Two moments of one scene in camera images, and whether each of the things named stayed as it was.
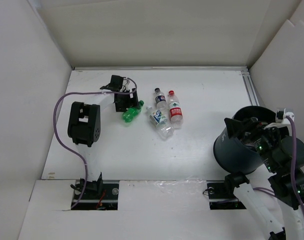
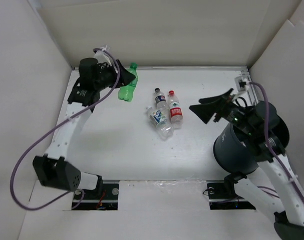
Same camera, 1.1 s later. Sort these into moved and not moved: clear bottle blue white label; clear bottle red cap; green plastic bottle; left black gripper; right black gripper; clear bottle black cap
Moved: right black gripper; left black gripper; green plastic bottle
Not moved: clear bottle black cap; clear bottle red cap; clear bottle blue white label
